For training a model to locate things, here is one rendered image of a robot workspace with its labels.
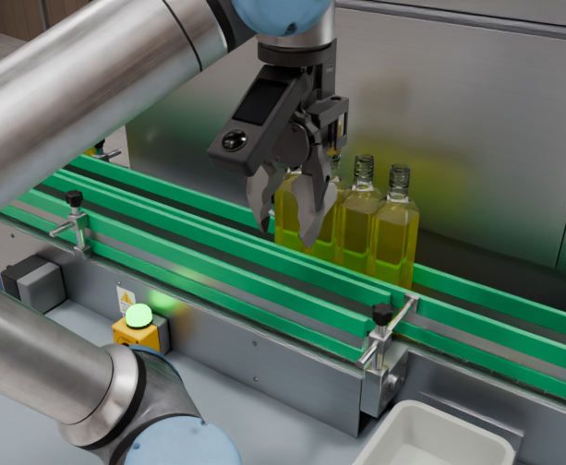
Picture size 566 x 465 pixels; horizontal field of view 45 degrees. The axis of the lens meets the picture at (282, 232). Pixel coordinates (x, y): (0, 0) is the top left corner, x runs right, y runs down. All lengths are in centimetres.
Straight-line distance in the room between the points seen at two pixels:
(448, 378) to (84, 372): 56
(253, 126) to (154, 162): 91
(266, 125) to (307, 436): 60
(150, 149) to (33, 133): 109
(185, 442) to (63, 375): 14
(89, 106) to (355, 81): 73
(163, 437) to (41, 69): 40
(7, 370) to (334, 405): 54
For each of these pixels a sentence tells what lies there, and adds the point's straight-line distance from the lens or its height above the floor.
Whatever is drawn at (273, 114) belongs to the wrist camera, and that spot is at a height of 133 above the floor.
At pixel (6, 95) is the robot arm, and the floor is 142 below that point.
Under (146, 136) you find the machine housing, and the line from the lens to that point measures 151.
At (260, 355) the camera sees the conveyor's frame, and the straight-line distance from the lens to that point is 110.
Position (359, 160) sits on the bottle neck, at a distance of 100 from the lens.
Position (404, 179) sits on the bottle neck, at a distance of 98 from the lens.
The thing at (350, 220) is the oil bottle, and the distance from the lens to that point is 103.
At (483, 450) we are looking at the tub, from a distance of 102.
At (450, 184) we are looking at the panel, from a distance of 111.
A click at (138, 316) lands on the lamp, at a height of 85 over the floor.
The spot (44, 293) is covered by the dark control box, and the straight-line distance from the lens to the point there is 137.
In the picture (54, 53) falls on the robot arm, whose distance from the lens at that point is 44.
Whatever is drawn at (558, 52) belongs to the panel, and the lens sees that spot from 100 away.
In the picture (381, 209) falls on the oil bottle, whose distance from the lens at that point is 100.
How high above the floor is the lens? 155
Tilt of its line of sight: 31 degrees down
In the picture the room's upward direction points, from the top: straight up
